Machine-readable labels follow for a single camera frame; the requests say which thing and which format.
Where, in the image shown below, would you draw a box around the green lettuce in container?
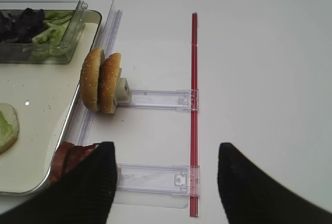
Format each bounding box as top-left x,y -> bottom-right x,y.
25,10 -> 76,59

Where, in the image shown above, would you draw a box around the clear right lower track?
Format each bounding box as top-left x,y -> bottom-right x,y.
117,164 -> 200,197

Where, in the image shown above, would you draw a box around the clear right upper track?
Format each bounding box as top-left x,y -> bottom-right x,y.
118,89 -> 199,111

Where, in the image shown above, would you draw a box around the lettuce leaf on bun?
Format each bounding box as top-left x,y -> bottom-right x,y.
1,113 -> 13,149

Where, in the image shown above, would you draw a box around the sesame bun front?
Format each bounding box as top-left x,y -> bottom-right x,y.
80,47 -> 105,111

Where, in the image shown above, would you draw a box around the white metal tray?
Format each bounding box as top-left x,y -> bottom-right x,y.
1,10 -> 102,195

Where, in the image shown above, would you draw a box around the sesame bun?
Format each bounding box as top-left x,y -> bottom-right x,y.
98,53 -> 121,114
80,47 -> 105,111

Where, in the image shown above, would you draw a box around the red right rail strip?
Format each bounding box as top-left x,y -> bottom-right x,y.
189,12 -> 199,217

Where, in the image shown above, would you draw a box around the sliced meat patties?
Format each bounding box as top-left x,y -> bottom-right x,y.
47,142 -> 100,187

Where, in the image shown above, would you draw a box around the clear track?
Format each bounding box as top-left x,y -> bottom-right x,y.
118,89 -> 199,111
117,164 -> 200,197

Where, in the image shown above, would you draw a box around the purple cabbage leaves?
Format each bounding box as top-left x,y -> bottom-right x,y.
1,8 -> 47,44

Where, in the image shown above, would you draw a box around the white pusher block right upper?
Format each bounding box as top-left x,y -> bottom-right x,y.
114,78 -> 131,105

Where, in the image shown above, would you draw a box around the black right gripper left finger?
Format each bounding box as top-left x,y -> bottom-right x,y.
1,142 -> 117,223

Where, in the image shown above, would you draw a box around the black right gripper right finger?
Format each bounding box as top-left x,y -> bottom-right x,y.
217,143 -> 331,223

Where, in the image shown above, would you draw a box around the clear plastic salad container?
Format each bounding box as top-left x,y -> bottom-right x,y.
1,0 -> 88,64

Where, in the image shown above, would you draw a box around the sesame bun rear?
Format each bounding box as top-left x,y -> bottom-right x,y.
98,53 -> 121,114

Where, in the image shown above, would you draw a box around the bottom bun on tray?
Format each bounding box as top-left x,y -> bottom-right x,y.
1,103 -> 20,153

